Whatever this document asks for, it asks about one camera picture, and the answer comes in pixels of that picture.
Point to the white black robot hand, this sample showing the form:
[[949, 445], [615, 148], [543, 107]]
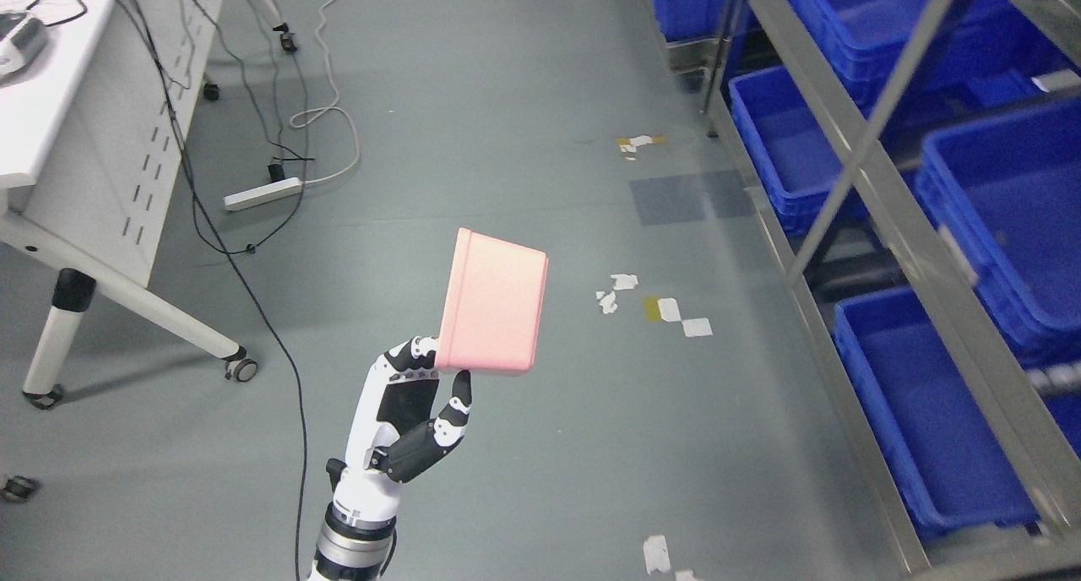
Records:
[[397, 434]]

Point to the pink plastic storage box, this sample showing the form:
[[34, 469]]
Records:
[[493, 306]]

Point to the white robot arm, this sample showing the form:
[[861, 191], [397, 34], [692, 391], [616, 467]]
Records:
[[352, 551]]

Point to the blue shelf bin lower middle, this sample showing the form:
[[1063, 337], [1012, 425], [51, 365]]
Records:
[[793, 158]]

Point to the blue shelf bin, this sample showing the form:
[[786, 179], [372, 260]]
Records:
[[862, 40], [793, 158], [945, 460], [1005, 192]]

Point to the blue shelf bin lower near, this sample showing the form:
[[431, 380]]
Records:
[[945, 460]]

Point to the steel shelf rack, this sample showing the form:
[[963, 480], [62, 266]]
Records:
[[1036, 450]]

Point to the blue shelf bin upper far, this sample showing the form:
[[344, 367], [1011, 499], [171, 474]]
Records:
[[862, 40]]

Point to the blue shelf bin upper near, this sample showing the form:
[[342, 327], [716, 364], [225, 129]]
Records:
[[1005, 192]]

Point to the white power strip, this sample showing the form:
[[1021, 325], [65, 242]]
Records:
[[263, 194]]

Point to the white desk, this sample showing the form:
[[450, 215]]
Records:
[[93, 137]]

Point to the blue bin floor far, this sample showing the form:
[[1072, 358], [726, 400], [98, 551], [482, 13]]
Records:
[[686, 20]]

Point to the grey device on desk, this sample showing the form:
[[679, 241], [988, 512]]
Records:
[[23, 38]]

